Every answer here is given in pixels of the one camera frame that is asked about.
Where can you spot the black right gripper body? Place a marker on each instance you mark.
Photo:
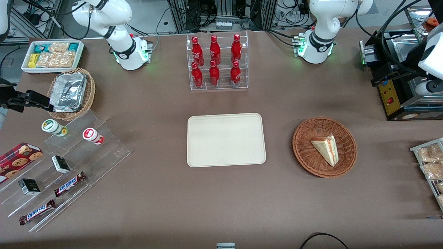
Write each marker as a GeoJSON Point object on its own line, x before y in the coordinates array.
{"type": "Point", "coordinates": [7, 94]}

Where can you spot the triangular sandwich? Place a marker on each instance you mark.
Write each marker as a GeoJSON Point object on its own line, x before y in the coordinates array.
{"type": "Point", "coordinates": [325, 148]}

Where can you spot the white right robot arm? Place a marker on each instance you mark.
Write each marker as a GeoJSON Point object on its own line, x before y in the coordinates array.
{"type": "Point", "coordinates": [121, 52]}

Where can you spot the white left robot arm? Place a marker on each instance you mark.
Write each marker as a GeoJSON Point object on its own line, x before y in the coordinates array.
{"type": "Point", "coordinates": [322, 24]}

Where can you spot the light tan wicker basket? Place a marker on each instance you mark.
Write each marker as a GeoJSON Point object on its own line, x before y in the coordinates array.
{"type": "Point", "coordinates": [90, 93]}

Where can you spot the tray of wrapped pastries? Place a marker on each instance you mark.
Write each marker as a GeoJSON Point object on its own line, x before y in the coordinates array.
{"type": "Point", "coordinates": [415, 149]}

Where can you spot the brown round wicker basket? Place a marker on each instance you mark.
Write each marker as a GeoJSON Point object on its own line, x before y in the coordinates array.
{"type": "Point", "coordinates": [306, 155]}

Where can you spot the cream plastic tray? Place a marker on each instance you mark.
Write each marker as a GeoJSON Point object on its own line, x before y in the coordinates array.
{"type": "Point", "coordinates": [225, 140]}

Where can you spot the black machine with yellow panel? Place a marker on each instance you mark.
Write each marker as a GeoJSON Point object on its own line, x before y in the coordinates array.
{"type": "Point", "coordinates": [412, 103]}

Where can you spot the green lid sunflower cup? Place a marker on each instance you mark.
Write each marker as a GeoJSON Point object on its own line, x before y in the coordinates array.
{"type": "Point", "coordinates": [51, 126]}

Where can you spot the stack of foil containers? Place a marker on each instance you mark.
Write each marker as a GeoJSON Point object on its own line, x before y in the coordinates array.
{"type": "Point", "coordinates": [68, 91]}

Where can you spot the white rectangular snack bin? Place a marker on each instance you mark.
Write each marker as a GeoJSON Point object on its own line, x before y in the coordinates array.
{"type": "Point", "coordinates": [25, 67]}

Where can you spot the yellow snack packet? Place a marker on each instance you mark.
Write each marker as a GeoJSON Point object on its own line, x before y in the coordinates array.
{"type": "Point", "coordinates": [33, 61]}

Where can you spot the clear cracker packet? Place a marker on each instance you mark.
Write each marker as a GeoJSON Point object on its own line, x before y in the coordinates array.
{"type": "Point", "coordinates": [65, 59]}
{"type": "Point", "coordinates": [45, 60]}
{"type": "Point", "coordinates": [59, 47]}

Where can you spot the teal snack packet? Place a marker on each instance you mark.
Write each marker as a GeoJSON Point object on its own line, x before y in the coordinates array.
{"type": "Point", "coordinates": [40, 48]}
{"type": "Point", "coordinates": [73, 47]}

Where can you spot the red tartan cookie box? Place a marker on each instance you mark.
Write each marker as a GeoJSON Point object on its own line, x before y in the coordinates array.
{"type": "Point", "coordinates": [19, 160]}

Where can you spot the red lid strawberry cup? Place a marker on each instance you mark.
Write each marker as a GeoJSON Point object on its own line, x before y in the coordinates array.
{"type": "Point", "coordinates": [90, 134]}

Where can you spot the clear bagged pastry packet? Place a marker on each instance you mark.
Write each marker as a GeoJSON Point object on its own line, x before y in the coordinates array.
{"type": "Point", "coordinates": [440, 187]}
{"type": "Point", "coordinates": [429, 154]}
{"type": "Point", "coordinates": [432, 171]}
{"type": "Point", "coordinates": [440, 200]}

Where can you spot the small black carton box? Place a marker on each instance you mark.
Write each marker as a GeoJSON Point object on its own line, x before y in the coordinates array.
{"type": "Point", "coordinates": [29, 186]}
{"type": "Point", "coordinates": [61, 164]}

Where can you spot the clear acrylic stepped shelf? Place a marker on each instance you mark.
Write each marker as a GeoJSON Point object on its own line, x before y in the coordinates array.
{"type": "Point", "coordinates": [104, 155]}

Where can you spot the Snickers chocolate bar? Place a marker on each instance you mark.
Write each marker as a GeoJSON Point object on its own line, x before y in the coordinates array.
{"type": "Point", "coordinates": [37, 212]}
{"type": "Point", "coordinates": [69, 184]}

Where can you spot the red cola bottle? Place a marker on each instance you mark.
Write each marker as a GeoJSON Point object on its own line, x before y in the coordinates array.
{"type": "Point", "coordinates": [235, 74]}
{"type": "Point", "coordinates": [197, 52]}
{"type": "Point", "coordinates": [236, 50]}
{"type": "Point", "coordinates": [214, 75]}
{"type": "Point", "coordinates": [215, 51]}
{"type": "Point", "coordinates": [197, 76]}

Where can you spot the clear acrylic bottle rack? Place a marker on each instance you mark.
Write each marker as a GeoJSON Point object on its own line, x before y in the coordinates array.
{"type": "Point", "coordinates": [223, 83]}

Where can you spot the white terminal strip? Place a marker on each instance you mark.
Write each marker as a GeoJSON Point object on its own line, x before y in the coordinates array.
{"type": "Point", "coordinates": [224, 26]}

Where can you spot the small grey device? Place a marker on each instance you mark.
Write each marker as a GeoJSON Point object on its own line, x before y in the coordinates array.
{"type": "Point", "coordinates": [225, 246]}

